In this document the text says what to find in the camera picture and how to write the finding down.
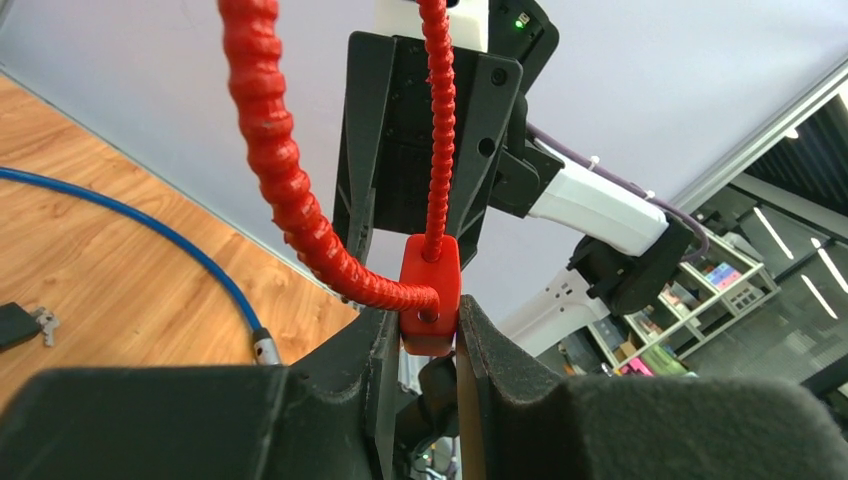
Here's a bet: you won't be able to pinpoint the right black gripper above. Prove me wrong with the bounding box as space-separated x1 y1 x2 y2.
332 31 522 267

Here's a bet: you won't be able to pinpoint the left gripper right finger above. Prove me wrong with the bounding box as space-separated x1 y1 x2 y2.
456 296 847 479

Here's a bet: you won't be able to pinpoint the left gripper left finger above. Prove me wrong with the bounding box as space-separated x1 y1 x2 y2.
1 309 399 479

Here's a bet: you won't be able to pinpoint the red cable lock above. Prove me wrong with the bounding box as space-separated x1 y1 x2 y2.
218 1 461 356

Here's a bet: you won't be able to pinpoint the black cable lock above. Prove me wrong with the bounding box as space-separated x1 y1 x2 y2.
1 302 42 352

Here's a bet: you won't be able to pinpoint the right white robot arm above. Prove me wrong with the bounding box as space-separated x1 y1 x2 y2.
332 1 699 355

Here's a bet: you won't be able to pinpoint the colourful background boxes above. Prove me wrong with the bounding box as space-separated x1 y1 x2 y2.
556 260 779 376

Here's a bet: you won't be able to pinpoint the blue cable lock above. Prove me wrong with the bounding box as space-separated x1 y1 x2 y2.
0 166 283 367

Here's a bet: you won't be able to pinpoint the aluminium frame rails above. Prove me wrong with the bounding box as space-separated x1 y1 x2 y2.
672 56 847 212

